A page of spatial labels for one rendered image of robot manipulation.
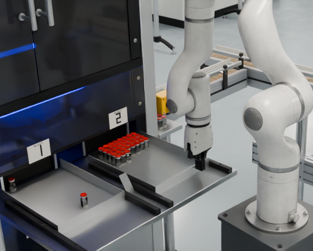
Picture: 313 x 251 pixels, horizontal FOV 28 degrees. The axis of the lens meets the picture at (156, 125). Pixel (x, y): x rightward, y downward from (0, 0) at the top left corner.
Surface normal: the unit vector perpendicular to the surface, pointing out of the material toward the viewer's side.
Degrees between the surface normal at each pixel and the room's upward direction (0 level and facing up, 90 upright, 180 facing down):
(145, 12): 90
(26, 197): 0
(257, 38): 78
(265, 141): 128
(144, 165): 0
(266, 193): 90
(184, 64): 42
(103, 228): 0
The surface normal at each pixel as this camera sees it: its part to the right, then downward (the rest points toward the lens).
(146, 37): 0.70, 0.27
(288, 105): 0.54, -0.24
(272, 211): -0.33, 0.41
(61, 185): -0.04, -0.91
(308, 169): -0.71, 0.32
